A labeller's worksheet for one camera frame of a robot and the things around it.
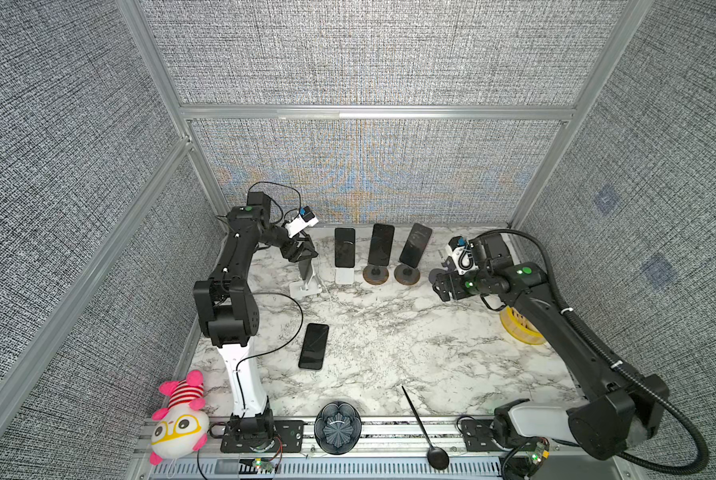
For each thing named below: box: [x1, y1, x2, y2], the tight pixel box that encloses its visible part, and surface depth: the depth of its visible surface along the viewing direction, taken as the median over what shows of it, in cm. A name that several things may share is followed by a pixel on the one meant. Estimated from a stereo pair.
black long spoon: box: [401, 385, 450, 471], surface depth 72 cm
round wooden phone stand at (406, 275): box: [394, 264, 421, 286], surface depth 105 cm
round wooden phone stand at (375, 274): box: [362, 265, 389, 285], surface depth 107 cm
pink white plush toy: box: [150, 370, 210, 466], surface depth 71 cm
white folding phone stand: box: [289, 273, 323, 300], surface depth 102 cm
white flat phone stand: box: [335, 268, 355, 285], surface depth 105 cm
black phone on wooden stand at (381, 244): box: [368, 223, 395, 266], surface depth 99 cm
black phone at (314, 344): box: [298, 323, 329, 370], surface depth 91 cm
